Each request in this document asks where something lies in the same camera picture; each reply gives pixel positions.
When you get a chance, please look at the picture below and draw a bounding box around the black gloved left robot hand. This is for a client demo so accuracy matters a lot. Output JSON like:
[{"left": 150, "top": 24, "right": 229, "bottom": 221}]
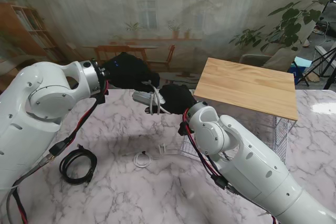
[{"left": 101, "top": 52, "right": 161, "bottom": 94}]

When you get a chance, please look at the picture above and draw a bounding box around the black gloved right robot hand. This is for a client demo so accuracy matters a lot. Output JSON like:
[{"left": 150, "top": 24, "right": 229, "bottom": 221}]
[{"left": 144, "top": 83, "right": 197, "bottom": 116}]

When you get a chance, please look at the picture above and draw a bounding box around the white power strip with cord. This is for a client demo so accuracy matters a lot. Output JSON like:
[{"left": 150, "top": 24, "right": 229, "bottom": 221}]
[{"left": 132, "top": 79, "right": 173, "bottom": 116}]

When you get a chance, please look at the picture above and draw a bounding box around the white mesh drawer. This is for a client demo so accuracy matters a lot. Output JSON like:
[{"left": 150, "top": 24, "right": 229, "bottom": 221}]
[{"left": 180, "top": 108, "right": 288, "bottom": 162}]

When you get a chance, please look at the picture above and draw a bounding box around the white charging cable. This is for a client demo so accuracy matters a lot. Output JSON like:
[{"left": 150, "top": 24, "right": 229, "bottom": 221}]
[{"left": 123, "top": 142, "right": 166, "bottom": 168}]

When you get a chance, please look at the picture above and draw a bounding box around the printed cafe scene backdrop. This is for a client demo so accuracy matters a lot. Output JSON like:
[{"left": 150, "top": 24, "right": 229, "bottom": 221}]
[{"left": 0, "top": 0, "right": 336, "bottom": 90}]

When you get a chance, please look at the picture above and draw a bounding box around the blue storage crate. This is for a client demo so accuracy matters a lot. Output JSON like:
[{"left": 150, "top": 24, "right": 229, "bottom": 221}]
[{"left": 287, "top": 57, "right": 313, "bottom": 78}]

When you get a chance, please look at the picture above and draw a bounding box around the black tripod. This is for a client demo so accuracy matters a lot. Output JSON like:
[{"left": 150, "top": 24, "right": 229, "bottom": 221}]
[{"left": 298, "top": 48, "right": 336, "bottom": 90}]

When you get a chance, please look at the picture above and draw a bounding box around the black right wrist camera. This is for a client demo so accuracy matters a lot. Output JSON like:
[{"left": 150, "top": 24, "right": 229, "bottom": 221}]
[{"left": 177, "top": 120, "right": 192, "bottom": 137}]

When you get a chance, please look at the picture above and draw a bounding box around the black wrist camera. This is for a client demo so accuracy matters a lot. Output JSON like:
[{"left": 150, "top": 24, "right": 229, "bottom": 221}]
[
  {"left": 91, "top": 89, "right": 110, "bottom": 105},
  {"left": 177, "top": 120, "right": 192, "bottom": 137}
]

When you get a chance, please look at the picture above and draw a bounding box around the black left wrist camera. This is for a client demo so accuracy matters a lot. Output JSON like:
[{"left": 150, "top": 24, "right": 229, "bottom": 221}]
[{"left": 91, "top": 89, "right": 110, "bottom": 105}]

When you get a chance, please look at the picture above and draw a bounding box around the right arm red black cable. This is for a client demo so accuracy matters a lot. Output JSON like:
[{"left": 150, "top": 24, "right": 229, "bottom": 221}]
[{"left": 181, "top": 108, "right": 279, "bottom": 224}]

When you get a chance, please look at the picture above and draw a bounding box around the arm red black cable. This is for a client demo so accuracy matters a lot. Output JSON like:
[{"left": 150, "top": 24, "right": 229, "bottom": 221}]
[
  {"left": 181, "top": 108, "right": 279, "bottom": 224},
  {"left": 6, "top": 79, "right": 110, "bottom": 224}
]

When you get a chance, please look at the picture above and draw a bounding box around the wood-topped white wire cabinet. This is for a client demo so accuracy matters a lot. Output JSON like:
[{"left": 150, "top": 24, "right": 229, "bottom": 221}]
[{"left": 193, "top": 57, "right": 300, "bottom": 164}]

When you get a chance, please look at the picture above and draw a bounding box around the left arm red black cable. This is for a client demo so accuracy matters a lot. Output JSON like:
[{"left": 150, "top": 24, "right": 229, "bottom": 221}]
[{"left": 6, "top": 79, "right": 110, "bottom": 224}]

